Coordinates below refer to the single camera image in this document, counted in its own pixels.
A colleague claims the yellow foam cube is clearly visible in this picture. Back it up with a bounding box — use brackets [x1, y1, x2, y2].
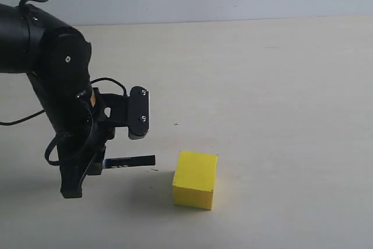
[172, 151, 218, 211]

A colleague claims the thin black camera cable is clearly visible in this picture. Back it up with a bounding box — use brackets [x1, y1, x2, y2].
[0, 77, 128, 185]

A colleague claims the black and white marker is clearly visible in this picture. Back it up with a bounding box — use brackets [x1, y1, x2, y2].
[103, 155, 156, 169]

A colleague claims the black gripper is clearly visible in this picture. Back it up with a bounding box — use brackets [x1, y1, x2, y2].
[57, 87, 128, 198]

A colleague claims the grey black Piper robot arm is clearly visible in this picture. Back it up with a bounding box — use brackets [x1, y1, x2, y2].
[1, 5, 132, 199]

